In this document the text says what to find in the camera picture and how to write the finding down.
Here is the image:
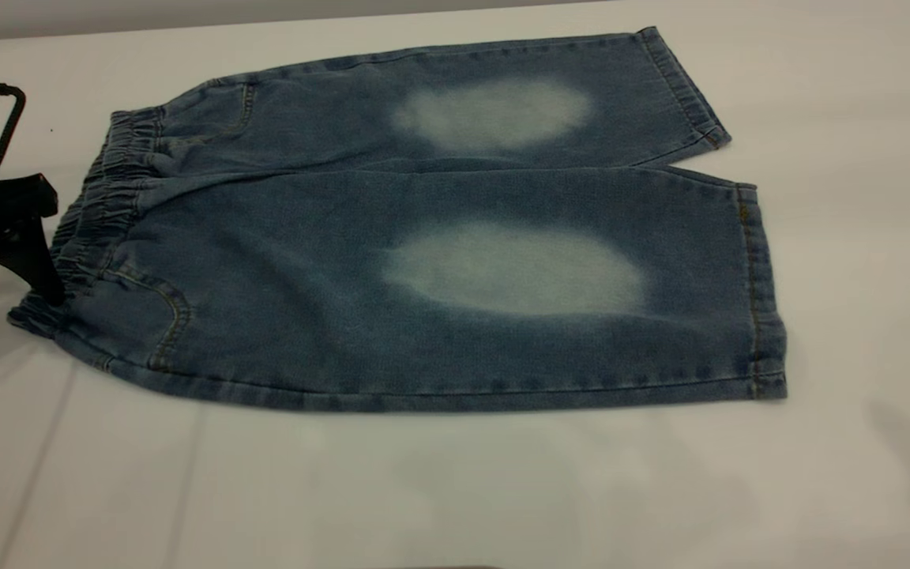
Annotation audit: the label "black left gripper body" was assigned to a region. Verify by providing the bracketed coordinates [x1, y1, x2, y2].
[0, 162, 58, 266]

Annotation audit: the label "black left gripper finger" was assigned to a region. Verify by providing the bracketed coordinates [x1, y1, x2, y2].
[0, 225, 67, 307]

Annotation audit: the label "blue faded denim pants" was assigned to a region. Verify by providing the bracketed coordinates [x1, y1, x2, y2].
[7, 26, 789, 413]

